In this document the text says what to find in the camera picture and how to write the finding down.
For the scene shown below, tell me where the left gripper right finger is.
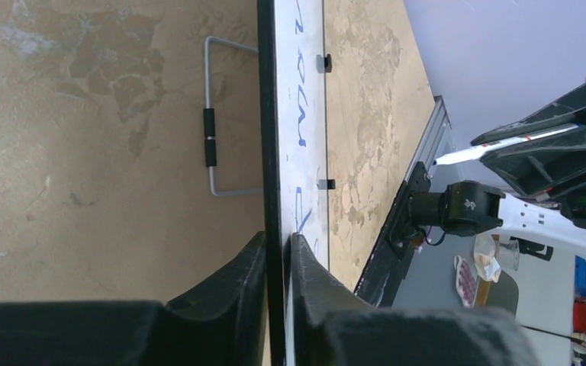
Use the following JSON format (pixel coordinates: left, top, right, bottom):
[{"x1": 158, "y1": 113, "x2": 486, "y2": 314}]
[{"x1": 290, "y1": 233, "x2": 539, "y2": 365}]

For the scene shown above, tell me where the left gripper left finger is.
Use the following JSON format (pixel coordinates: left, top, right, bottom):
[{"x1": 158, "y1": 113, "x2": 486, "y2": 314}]
[{"x1": 0, "y1": 232, "x2": 266, "y2": 365}]

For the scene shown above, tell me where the aluminium frame rail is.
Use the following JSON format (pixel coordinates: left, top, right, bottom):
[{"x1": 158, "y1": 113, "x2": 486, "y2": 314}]
[{"x1": 404, "y1": 95, "x2": 451, "y2": 180}]

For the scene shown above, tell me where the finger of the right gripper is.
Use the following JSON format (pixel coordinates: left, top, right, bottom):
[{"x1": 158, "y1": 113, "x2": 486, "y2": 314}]
[
  {"x1": 471, "y1": 83, "x2": 586, "y2": 146},
  {"x1": 481, "y1": 128, "x2": 586, "y2": 198}
]

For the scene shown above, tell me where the clutter on background table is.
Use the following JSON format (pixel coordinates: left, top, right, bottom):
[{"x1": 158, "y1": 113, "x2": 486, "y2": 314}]
[{"x1": 453, "y1": 234, "x2": 586, "y2": 365}]

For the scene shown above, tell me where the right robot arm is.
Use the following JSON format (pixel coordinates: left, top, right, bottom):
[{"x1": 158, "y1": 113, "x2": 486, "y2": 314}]
[{"x1": 399, "y1": 82, "x2": 586, "y2": 260}]

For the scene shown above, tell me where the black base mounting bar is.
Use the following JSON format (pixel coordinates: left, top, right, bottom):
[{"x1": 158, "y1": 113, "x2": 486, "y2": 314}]
[{"x1": 354, "y1": 162, "x2": 430, "y2": 307}]

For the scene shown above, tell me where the white whiteboard black frame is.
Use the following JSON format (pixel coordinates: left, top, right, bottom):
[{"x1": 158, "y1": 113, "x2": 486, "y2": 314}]
[{"x1": 257, "y1": 0, "x2": 331, "y2": 365}]

